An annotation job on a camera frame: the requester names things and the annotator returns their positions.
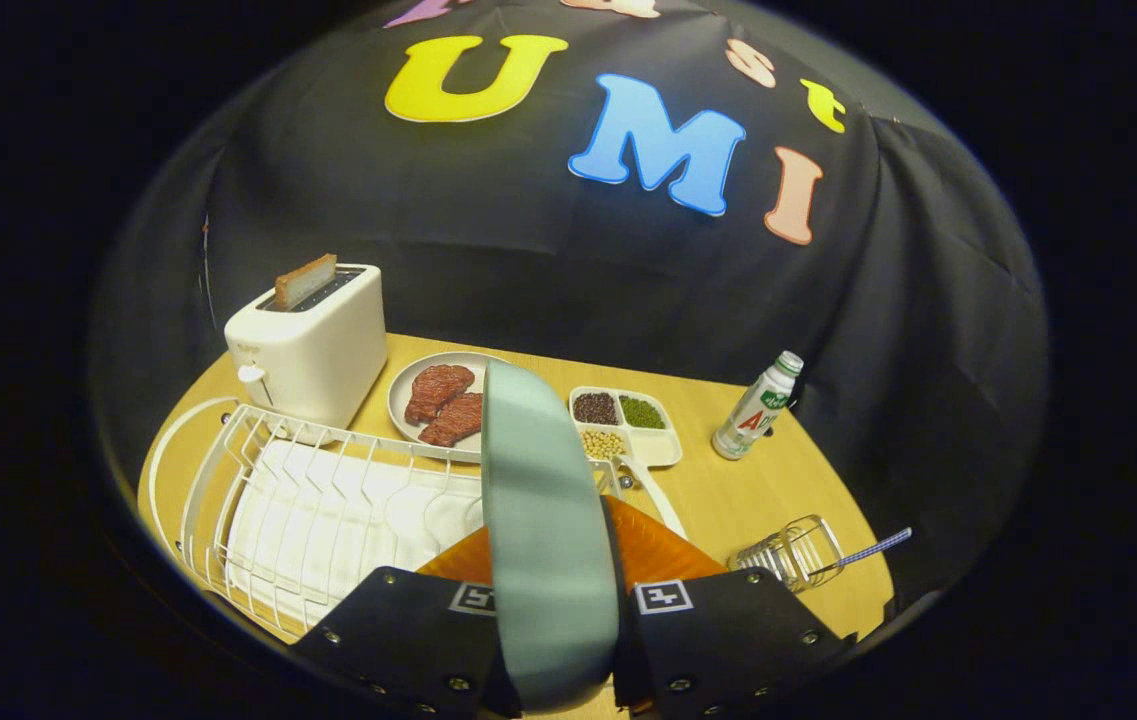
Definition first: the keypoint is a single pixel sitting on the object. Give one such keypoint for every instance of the white drip tray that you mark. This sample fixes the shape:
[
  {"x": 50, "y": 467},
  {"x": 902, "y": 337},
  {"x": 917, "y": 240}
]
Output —
[{"x": 328, "y": 520}]

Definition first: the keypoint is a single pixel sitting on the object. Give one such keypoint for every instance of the toast slice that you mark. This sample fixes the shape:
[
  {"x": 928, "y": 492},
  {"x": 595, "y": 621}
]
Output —
[{"x": 306, "y": 282}]

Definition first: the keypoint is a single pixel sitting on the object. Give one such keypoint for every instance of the pile of green beans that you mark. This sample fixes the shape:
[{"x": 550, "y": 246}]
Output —
[{"x": 642, "y": 412}]

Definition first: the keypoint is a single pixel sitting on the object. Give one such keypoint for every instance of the red meat slice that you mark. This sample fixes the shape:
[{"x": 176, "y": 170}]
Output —
[
  {"x": 456, "y": 422},
  {"x": 438, "y": 388}
]

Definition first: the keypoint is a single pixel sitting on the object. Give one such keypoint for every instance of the pile of yellow soybeans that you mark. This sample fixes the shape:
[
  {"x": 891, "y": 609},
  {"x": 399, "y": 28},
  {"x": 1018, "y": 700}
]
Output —
[{"x": 603, "y": 444}]

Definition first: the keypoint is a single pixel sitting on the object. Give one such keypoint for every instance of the pile of dark red beans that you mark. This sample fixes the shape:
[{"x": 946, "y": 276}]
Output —
[{"x": 595, "y": 408}]

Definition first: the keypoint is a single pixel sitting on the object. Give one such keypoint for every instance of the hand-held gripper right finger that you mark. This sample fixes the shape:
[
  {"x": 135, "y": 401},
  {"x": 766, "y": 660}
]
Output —
[{"x": 728, "y": 640}]

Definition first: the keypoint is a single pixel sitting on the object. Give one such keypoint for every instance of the white drink bottle green label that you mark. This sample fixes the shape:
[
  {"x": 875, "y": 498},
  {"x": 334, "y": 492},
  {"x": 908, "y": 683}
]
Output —
[{"x": 753, "y": 410}]

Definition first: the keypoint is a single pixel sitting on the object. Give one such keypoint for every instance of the pale green plate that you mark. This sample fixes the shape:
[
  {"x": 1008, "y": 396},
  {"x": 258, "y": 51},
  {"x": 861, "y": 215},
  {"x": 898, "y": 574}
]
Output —
[{"x": 548, "y": 540}]

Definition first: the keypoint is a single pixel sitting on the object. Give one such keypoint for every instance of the grey round dish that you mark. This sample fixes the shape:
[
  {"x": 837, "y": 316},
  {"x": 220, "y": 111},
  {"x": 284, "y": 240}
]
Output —
[{"x": 403, "y": 400}]

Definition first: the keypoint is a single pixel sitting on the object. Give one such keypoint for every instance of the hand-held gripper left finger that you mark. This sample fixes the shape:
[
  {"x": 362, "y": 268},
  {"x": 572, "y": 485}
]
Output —
[{"x": 398, "y": 640}]

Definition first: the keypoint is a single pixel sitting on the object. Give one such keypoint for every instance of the white toaster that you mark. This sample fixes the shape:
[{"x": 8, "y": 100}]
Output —
[{"x": 313, "y": 350}]

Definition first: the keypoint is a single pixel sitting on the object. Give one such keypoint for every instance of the white divided dish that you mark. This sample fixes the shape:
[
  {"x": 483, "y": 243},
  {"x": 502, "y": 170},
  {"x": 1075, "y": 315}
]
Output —
[{"x": 653, "y": 448}]

